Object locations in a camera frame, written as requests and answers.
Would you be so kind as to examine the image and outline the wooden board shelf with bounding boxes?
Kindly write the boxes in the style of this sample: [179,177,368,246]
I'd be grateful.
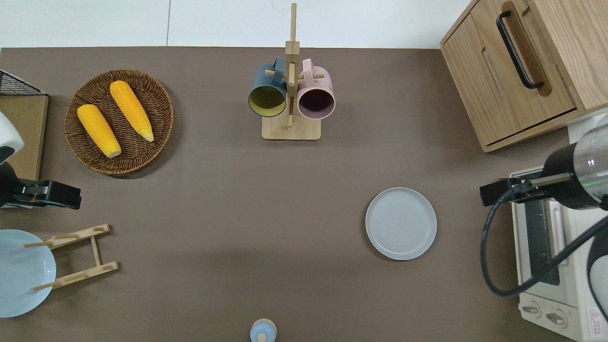
[0,94,49,182]

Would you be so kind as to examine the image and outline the black cabinet handle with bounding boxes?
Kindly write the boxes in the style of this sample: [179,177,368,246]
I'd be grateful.
[496,10,545,90]

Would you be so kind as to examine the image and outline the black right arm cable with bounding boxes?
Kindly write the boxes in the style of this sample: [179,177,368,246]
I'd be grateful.
[480,189,608,298]

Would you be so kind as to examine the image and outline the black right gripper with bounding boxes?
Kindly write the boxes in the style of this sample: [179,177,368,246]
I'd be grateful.
[479,174,547,208]

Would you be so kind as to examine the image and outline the blue jar with wooden knob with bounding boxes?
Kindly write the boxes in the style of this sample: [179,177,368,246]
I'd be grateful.
[250,318,277,342]

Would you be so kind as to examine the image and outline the wooden mug rack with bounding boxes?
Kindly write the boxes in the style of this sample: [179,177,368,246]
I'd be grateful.
[262,2,326,141]

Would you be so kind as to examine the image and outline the gray round plate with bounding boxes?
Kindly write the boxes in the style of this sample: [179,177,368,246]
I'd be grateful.
[365,187,437,261]

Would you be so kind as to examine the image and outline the wooden plate rack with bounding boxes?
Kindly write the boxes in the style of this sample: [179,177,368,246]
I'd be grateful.
[23,224,119,292]

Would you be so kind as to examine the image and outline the black wire basket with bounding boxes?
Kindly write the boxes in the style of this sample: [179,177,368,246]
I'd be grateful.
[0,70,47,96]

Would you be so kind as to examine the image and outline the cream toaster oven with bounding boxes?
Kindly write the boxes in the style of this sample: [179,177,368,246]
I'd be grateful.
[509,166,608,342]

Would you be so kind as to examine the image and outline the pink mug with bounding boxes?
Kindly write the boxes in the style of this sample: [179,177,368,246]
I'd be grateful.
[297,58,336,120]

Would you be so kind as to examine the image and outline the long yellow corn cob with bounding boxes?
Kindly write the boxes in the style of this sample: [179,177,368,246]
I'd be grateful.
[110,80,155,143]

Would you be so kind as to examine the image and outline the dark teal mug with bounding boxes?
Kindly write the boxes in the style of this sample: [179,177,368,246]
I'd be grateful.
[247,57,288,118]

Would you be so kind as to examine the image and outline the wooden cabinet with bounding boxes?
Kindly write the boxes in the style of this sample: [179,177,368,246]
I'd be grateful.
[440,0,608,153]

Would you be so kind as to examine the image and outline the short yellow corn cob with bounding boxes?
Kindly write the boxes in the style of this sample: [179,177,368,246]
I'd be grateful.
[77,104,122,158]

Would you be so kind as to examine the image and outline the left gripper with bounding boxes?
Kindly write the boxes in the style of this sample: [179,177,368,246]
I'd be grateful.
[0,162,82,210]

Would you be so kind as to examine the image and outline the brown wicker basket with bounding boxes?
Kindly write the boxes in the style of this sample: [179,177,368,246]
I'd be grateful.
[64,69,174,175]

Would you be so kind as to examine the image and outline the light blue plate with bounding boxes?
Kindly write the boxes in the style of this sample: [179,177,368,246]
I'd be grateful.
[0,229,57,318]

